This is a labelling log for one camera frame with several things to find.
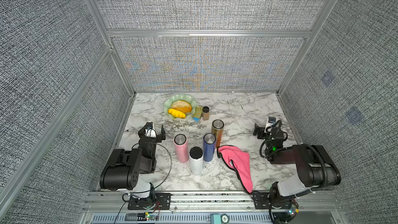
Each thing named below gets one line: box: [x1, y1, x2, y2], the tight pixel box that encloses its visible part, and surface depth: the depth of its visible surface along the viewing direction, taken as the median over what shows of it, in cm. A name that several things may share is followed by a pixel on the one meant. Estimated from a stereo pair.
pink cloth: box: [217, 144, 253, 194], surface depth 85 cm
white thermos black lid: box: [189, 146, 204, 176], surface depth 69 cm
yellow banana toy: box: [167, 107, 187, 119], surface depth 103 cm
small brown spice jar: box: [202, 105, 210, 121], surface depth 100 cm
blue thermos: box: [202, 132, 217, 163], surface depth 74 cm
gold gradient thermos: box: [210, 118, 225, 148], surface depth 79 cm
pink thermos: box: [173, 133, 190, 163], surface depth 73 cm
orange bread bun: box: [170, 100, 192, 114], surface depth 106 cm
